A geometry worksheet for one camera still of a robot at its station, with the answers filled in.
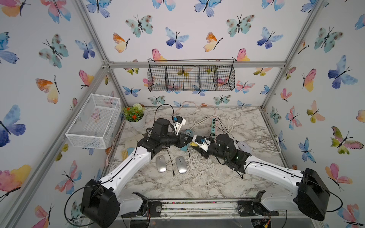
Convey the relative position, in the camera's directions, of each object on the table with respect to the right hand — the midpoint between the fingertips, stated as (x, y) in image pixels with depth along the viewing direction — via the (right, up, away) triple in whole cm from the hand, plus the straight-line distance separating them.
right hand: (196, 139), depth 75 cm
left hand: (-2, +1, -1) cm, 3 cm away
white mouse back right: (+32, -7, +21) cm, 39 cm away
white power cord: (+3, +18, +43) cm, 47 cm away
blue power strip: (-4, +1, +26) cm, 27 cm away
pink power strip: (+13, +6, +23) cm, 27 cm away
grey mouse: (-8, -17, +12) cm, 23 cm away
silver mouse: (-21, -17, +14) cm, 30 cm away
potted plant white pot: (-41, +7, +26) cm, 49 cm away
